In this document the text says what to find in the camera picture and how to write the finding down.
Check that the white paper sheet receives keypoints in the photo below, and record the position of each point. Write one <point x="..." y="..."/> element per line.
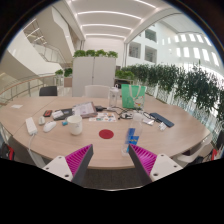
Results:
<point x="17" y="106"/>

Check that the white cabinet with plants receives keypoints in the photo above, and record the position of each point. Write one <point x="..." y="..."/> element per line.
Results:
<point x="94" y="75"/>

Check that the green hedge row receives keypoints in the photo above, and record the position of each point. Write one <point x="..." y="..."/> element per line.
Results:
<point x="186" y="83"/>

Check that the dark blue phone case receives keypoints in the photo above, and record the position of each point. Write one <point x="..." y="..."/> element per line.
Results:
<point x="162" y="119"/>

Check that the white computer mouse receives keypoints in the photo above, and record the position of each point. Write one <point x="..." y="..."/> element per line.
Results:
<point x="49" y="126"/>

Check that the brown planter with plants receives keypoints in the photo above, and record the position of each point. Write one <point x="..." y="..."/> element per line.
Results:
<point x="65" y="78"/>

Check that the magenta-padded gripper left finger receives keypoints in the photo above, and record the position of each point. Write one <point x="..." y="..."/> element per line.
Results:
<point x="63" y="166"/>

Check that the clear blue-labelled water bottle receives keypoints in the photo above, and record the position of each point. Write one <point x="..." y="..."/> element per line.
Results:
<point x="133" y="133"/>

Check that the small white box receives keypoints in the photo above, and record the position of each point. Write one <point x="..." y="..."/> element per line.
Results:
<point x="57" y="114"/>

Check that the white paper label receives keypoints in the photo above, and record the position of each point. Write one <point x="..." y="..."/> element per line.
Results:
<point x="148" y="122"/>

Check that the small grey-white device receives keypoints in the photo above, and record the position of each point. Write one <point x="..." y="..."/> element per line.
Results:
<point x="41" y="120"/>

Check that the white power strip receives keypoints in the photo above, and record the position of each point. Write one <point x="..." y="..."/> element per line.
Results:
<point x="31" y="126"/>

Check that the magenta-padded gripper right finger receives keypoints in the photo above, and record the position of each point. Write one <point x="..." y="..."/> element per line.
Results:
<point x="160" y="166"/>

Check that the clear jug with white lid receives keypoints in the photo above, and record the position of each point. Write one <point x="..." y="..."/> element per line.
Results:
<point x="114" y="96"/>

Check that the green tote bag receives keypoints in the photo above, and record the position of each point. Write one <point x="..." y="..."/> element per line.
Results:
<point x="130" y="96"/>

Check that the small white packet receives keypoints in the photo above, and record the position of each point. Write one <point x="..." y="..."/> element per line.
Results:
<point x="162" y="126"/>

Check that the open printed booklet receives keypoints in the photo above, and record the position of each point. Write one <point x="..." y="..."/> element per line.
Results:
<point x="84" y="109"/>

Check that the small red-black case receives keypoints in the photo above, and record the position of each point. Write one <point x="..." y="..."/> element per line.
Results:
<point x="47" y="113"/>

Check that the flat round red coaster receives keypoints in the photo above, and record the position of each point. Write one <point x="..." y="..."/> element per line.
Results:
<point x="106" y="134"/>

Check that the red bag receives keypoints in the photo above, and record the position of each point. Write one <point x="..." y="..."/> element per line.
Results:
<point x="9" y="152"/>

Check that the white paper cup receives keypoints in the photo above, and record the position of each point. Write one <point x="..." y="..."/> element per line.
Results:
<point x="75" y="126"/>

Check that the small black device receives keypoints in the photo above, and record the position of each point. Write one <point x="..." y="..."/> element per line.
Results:
<point x="99" y="108"/>

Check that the black chair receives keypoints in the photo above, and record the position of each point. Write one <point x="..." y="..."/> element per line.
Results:
<point x="48" y="91"/>

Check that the small blue packet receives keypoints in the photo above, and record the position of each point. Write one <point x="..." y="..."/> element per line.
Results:
<point x="65" y="123"/>

